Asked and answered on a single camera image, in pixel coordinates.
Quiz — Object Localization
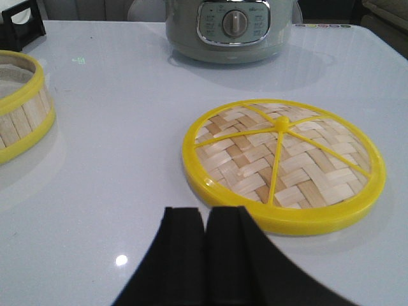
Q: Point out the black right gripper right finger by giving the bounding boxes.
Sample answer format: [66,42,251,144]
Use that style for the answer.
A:
[206,207,352,305]

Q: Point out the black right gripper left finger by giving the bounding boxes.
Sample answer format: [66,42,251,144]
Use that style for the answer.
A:
[113,207,205,305]

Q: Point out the woven bamboo steamer lid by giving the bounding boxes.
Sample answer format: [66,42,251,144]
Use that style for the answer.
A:
[182,99,386,235]

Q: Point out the bamboo steamer tier yellow rims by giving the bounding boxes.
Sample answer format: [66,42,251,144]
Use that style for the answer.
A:
[1,50,55,164]

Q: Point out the grey-green electric cooking pot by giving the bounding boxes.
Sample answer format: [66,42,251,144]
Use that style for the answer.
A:
[165,0,295,64]

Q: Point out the black bowl rack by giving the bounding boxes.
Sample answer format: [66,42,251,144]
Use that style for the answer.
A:
[1,0,46,52]

